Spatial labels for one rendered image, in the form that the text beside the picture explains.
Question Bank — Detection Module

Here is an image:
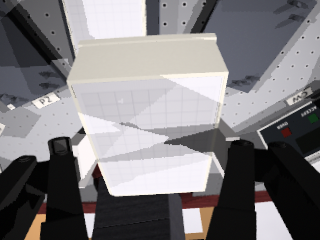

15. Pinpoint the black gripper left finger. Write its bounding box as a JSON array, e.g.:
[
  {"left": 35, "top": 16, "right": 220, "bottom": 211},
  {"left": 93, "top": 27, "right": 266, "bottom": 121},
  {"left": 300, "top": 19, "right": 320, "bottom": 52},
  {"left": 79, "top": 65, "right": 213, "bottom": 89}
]
[{"left": 0, "top": 127, "right": 97, "bottom": 240}]

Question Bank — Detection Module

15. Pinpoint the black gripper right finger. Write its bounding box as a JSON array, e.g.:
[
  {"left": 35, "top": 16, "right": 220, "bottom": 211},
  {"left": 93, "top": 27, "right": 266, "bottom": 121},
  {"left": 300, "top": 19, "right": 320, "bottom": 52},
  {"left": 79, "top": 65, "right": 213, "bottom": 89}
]
[{"left": 205, "top": 117, "right": 320, "bottom": 240}]

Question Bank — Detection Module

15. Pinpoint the white rectangular block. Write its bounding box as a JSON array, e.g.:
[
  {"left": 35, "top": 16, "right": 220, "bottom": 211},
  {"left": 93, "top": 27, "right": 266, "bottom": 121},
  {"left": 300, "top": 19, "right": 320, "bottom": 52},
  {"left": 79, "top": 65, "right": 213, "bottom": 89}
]
[
  {"left": 67, "top": 33, "right": 228, "bottom": 196},
  {"left": 62, "top": 0, "right": 147, "bottom": 56}
]

